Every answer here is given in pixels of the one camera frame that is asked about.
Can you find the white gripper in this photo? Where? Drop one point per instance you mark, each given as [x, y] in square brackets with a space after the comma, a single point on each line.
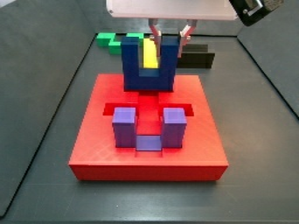
[173, 9]

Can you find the blue U-shaped block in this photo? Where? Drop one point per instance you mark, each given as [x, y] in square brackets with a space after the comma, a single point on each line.
[149, 72]

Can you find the red slotted board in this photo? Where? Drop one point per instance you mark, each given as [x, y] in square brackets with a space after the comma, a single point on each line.
[98, 160]

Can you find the yellow long bar block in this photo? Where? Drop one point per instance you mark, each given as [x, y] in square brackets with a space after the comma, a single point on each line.
[150, 54]

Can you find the green zigzag block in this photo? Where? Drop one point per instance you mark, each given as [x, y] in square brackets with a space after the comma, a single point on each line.
[107, 39]

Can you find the purple U-shaped block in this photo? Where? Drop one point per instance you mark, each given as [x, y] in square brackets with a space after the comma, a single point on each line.
[149, 132]

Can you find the black angled bracket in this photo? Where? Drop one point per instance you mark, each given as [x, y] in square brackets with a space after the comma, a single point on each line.
[195, 57]

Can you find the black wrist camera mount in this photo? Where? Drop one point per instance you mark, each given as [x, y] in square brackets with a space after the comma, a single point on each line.
[253, 10]

